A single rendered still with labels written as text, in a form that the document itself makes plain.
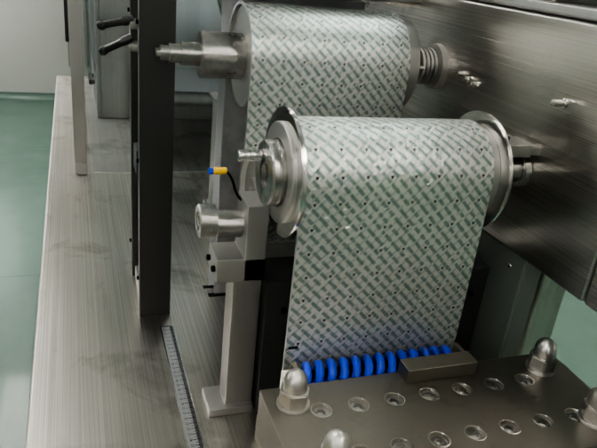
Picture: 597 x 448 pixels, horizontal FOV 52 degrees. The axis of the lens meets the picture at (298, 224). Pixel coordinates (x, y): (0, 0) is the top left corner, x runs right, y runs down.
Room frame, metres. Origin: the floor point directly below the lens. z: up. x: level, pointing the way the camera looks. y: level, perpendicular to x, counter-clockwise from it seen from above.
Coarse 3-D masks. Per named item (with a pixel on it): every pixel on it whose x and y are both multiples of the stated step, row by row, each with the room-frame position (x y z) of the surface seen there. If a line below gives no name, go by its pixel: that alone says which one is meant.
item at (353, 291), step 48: (336, 240) 0.62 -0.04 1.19; (384, 240) 0.64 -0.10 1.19; (432, 240) 0.66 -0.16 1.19; (336, 288) 0.62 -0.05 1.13; (384, 288) 0.65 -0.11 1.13; (432, 288) 0.67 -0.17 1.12; (288, 336) 0.60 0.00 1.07; (336, 336) 0.63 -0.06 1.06; (384, 336) 0.65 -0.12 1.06; (432, 336) 0.68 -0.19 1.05
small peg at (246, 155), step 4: (240, 148) 0.66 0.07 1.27; (248, 148) 0.66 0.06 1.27; (252, 148) 0.66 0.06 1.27; (260, 148) 0.67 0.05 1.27; (236, 152) 0.66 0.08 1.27; (240, 152) 0.65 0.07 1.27; (244, 152) 0.65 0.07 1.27; (248, 152) 0.66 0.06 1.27; (252, 152) 0.66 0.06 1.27; (256, 152) 0.66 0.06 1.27; (260, 152) 0.66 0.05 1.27; (236, 156) 0.66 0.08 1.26; (240, 156) 0.65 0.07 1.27; (244, 156) 0.65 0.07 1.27; (248, 156) 0.65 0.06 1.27; (252, 156) 0.66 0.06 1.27; (256, 156) 0.66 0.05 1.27; (260, 156) 0.66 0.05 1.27; (240, 160) 0.65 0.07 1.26; (244, 160) 0.66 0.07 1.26; (248, 160) 0.66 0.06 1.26; (252, 160) 0.66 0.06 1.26; (256, 160) 0.66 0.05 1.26; (260, 160) 0.66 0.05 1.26
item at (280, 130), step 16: (272, 128) 0.69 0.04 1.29; (288, 128) 0.65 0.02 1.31; (288, 144) 0.63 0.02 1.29; (496, 144) 0.72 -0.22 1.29; (288, 160) 0.63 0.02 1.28; (496, 160) 0.70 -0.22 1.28; (288, 176) 0.62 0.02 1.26; (496, 176) 0.70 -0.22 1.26; (288, 192) 0.62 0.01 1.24; (496, 192) 0.70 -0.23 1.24; (272, 208) 0.66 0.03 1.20; (288, 208) 0.61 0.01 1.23
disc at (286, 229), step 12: (288, 108) 0.66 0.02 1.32; (276, 120) 0.69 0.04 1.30; (288, 120) 0.65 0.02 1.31; (300, 132) 0.62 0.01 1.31; (300, 144) 0.61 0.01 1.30; (300, 156) 0.61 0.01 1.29; (300, 168) 0.60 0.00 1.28; (300, 180) 0.60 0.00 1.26; (300, 192) 0.60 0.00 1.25; (300, 204) 0.59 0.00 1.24; (300, 216) 0.60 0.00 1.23; (276, 228) 0.66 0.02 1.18; (288, 228) 0.62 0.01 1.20
